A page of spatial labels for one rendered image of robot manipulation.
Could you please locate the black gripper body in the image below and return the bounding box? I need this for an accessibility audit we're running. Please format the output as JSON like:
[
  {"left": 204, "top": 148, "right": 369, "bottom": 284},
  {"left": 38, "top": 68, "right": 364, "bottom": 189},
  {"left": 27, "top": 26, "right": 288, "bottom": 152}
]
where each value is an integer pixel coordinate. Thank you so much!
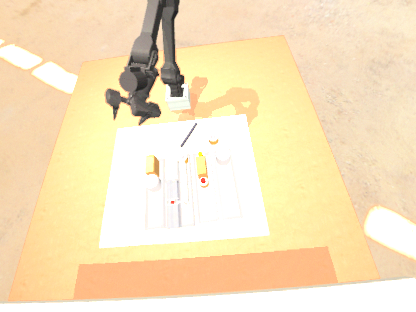
[{"left": 104, "top": 88, "right": 161, "bottom": 117}]

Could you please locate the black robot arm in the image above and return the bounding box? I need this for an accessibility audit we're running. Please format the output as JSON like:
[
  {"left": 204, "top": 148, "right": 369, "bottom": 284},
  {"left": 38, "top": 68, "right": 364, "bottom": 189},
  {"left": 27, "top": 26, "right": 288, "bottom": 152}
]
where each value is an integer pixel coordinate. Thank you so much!
[{"left": 119, "top": 0, "right": 185, "bottom": 117}]

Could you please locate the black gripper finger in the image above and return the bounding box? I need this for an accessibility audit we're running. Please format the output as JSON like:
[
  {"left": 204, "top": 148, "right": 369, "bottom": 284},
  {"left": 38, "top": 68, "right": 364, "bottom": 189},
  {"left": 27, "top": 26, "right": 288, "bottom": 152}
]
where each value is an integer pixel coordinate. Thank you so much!
[
  {"left": 109, "top": 105, "right": 120, "bottom": 120},
  {"left": 138, "top": 114, "right": 155, "bottom": 125}
]

